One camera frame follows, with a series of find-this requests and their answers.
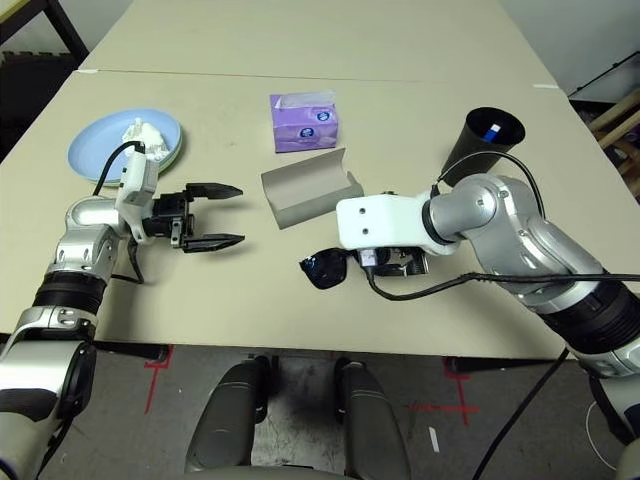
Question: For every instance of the black sunglasses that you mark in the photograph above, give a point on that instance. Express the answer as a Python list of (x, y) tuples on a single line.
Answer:
[(325, 270)]

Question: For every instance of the black plastic cup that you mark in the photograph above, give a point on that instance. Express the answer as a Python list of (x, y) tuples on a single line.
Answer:
[(470, 142)]

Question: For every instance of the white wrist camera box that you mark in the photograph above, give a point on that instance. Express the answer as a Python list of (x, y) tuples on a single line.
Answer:
[(137, 175), (380, 220)]

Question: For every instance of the grey robot right leg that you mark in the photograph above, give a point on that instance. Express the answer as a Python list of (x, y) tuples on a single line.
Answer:
[(375, 425)]

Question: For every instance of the white scrap on floor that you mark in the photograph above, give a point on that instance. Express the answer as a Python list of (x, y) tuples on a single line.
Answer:
[(434, 440)]

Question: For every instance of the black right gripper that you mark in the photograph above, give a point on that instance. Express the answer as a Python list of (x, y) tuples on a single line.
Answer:
[(400, 262)]

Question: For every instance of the purple tissue pack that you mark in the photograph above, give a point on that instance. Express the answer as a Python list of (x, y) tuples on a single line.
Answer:
[(300, 125)]

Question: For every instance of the black table foot bar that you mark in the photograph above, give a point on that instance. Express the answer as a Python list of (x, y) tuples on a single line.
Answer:
[(500, 364), (130, 351)]

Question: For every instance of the dark foam floor mat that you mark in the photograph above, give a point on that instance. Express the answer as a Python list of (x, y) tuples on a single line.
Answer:
[(25, 90)]

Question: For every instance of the grey glasses case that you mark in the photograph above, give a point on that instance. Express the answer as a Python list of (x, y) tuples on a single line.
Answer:
[(300, 195)]

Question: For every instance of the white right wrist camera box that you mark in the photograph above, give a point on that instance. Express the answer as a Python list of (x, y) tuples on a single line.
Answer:
[(380, 220)]

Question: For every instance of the white tape strip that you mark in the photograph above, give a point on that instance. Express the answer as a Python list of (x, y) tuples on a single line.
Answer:
[(86, 71), (545, 86)]

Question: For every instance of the side table with black frame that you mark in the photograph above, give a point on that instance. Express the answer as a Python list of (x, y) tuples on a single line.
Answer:
[(67, 27)]

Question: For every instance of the grey robot left leg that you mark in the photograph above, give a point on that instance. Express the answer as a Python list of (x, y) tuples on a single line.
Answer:
[(230, 425)]

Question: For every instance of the wooden frame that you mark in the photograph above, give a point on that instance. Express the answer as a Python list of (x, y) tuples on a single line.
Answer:
[(620, 125)]

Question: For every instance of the blue plastic plate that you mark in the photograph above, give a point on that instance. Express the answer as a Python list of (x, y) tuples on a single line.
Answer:
[(95, 145)]

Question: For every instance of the white tissue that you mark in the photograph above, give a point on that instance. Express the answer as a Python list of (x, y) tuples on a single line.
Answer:
[(147, 140)]

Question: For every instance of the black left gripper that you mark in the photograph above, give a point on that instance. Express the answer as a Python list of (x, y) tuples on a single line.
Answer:
[(167, 220)]

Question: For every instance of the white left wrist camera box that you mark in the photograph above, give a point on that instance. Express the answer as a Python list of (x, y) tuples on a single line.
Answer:
[(137, 175)]

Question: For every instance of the blue and white marker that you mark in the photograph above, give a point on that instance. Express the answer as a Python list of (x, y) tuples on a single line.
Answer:
[(492, 132)]

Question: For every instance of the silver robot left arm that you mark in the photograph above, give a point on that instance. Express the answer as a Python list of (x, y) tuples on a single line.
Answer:
[(75, 240)]

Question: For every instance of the grey robot leg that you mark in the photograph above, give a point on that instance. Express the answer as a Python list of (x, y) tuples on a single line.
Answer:
[(230, 425), (375, 425)]

